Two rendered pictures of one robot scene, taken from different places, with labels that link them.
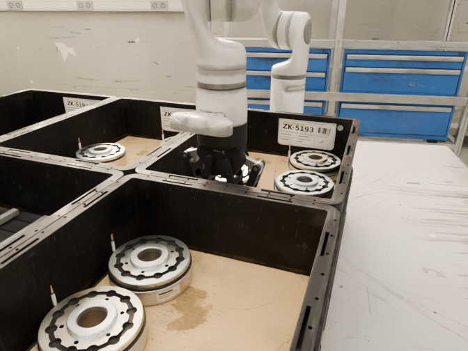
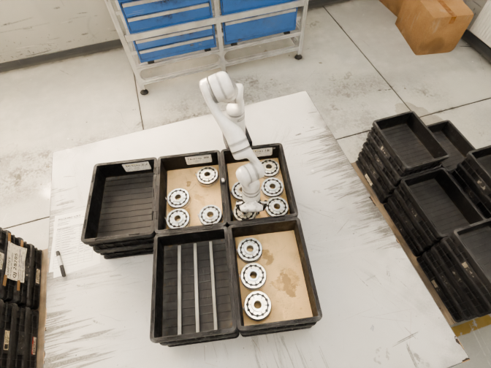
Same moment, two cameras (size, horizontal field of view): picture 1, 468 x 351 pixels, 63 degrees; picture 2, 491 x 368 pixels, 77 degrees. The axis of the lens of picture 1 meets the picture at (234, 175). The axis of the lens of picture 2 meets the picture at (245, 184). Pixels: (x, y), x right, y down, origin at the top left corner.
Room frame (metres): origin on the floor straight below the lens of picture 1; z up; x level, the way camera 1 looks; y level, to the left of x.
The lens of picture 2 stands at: (-0.02, 0.29, 2.08)
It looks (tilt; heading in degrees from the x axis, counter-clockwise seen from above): 58 degrees down; 336
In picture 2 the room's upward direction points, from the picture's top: 4 degrees counter-clockwise
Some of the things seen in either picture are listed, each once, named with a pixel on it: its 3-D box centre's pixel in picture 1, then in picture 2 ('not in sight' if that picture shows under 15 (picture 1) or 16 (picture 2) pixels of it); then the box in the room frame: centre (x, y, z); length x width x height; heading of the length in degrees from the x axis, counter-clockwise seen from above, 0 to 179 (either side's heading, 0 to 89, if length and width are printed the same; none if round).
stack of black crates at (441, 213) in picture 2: not in sight; (428, 212); (0.27, -1.08, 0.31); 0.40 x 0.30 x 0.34; 170
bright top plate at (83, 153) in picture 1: (100, 152); (177, 197); (0.76, 0.29, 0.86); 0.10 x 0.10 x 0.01
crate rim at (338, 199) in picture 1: (266, 146); (256, 181); (0.64, -0.06, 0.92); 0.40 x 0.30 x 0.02; 160
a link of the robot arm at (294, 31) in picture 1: (290, 47); (234, 99); (1.03, -0.15, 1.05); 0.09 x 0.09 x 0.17; 60
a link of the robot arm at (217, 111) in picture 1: (215, 102); (250, 196); (0.53, 0.03, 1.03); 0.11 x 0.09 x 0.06; 154
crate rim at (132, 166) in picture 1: (123, 129); (190, 189); (0.74, 0.22, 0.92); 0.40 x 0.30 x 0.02; 160
